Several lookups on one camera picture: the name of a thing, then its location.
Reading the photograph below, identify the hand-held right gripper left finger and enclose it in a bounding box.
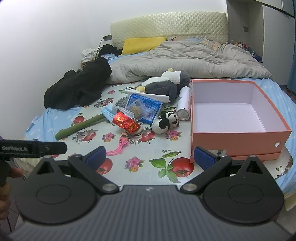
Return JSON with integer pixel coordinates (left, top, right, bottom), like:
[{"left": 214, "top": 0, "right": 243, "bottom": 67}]
[{"left": 25, "top": 146, "right": 120, "bottom": 194}]

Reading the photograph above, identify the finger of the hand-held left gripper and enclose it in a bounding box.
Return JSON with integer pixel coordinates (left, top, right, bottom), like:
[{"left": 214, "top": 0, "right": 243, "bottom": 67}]
[{"left": 39, "top": 141, "right": 68, "bottom": 157}]

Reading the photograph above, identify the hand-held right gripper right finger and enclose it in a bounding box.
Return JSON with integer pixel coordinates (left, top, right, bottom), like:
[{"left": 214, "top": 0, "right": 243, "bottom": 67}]
[{"left": 181, "top": 146, "right": 277, "bottom": 194}]

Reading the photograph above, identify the salmon cardboard box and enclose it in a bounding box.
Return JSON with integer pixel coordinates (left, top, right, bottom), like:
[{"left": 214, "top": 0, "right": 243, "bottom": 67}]
[{"left": 190, "top": 79, "right": 292, "bottom": 163}]

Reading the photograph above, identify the blue face mask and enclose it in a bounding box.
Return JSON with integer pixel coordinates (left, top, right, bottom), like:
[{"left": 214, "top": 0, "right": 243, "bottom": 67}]
[{"left": 101, "top": 104, "right": 134, "bottom": 124}]

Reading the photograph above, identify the white fluffy scrunchie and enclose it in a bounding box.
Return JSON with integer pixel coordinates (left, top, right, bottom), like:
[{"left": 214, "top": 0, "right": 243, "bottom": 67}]
[{"left": 131, "top": 128, "right": 145, "bottom": 140}]

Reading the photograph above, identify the clear powder puff packet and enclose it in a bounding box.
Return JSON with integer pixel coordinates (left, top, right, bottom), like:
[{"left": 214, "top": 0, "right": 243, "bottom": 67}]
[{"left": 128, "top": 98, "right": 145, "bottom": 121}]

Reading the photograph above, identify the person's left hand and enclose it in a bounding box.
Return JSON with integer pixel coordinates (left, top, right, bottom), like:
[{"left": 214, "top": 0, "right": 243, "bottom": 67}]
[{"left": 7, "top": 167, "right": 23, "bottom": 178}]

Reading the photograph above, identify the pink tassel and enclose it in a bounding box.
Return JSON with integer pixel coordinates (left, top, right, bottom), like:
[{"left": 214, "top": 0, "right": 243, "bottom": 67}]
[{"left": 106, "top": 136, "right": 130, "bottom": 156}]

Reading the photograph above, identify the green massage stick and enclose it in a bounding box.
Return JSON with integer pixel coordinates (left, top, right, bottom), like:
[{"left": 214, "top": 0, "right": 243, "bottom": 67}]
[{"left": 55, "top": 97, "right": 128, "bottom": 140}]

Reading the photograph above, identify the red foil gold-print packet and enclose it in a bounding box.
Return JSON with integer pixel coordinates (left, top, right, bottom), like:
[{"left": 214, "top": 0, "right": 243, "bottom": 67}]
[{"left": 112, "top": 111, "right": 142, "bottom": 135}]

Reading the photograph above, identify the small panda plush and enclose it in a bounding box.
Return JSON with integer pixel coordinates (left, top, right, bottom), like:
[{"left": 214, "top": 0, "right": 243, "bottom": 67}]
[{"left": 151, "top": 111, "right": 180, "bottom": 134}]

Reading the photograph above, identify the white spray can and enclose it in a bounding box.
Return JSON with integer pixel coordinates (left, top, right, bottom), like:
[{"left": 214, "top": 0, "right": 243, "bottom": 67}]
[{"left": 176, "top": 86, "right": 192, "bottom": 121}]

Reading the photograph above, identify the black jacket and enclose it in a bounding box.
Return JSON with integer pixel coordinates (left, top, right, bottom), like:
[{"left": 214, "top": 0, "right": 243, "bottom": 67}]
[{"left": 44, "top": 57, "right": 112, "bottom": 110}]

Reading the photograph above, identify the blue wipes packet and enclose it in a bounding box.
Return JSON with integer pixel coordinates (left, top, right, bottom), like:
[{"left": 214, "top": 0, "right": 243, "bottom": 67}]
[{"left": 126, "top": 93, "right": 163, "bottom": 124}]

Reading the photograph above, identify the grey white plush toy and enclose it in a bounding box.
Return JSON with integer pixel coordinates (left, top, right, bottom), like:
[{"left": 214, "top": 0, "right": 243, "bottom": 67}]
[{"left": 135, "top": 68, "right": 191, "bottom": 102}]

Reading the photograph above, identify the blue bedsheet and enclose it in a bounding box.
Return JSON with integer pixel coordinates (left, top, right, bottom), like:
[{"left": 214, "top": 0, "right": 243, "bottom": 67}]
[{"left": 24, "top": 58, "right": 296, "bottom": 194}]

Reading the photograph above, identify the grey duvet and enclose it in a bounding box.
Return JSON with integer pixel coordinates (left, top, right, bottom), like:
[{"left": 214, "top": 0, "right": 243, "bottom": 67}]
[{"left": 107, "top": 38, "right": 273, "bottom": 84}]

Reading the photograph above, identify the white cloth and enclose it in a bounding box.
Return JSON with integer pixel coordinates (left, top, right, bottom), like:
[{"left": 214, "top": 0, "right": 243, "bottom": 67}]
[{"left": 81, "top": 48, "right": 99, "bottom": 63}]

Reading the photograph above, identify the black garment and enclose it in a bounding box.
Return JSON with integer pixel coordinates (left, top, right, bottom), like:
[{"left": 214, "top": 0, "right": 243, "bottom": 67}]
[{"left": 97, "top": 44, "right": 123, "bottom": 58}]

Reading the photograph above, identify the printed pillow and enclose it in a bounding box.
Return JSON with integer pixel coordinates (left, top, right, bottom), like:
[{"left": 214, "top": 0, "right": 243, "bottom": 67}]
[{"left": 166, "top": 36, "right": 222, "bottom": 49}]

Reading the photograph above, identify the yellow pillow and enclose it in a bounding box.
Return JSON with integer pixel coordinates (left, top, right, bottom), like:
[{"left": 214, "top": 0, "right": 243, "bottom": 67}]
[{"left": 121, "top": 37, "right": 167, "bottom": 55}]

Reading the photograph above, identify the row of small bottles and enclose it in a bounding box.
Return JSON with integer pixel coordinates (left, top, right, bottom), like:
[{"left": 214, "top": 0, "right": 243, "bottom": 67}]
[{"left": 231, "top": 40, "right": 252, "bottom": 52}]

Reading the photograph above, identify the blue curtain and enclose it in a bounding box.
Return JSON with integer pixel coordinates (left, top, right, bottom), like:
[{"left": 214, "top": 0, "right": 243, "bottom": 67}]
[{"left": 288, "top": 53, "right": 296, "bottom": 87}]

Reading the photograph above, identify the cream quilted headboard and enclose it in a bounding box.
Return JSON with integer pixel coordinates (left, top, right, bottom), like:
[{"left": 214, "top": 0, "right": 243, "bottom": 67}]
[{"left": 110, "top": 11, "right": 228, "bottom": 47}]

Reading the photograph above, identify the white cabinet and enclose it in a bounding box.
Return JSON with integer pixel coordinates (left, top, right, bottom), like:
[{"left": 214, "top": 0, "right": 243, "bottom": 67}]
[{"left": 227, "top": 0, "right": 296, "bottom": 85}]

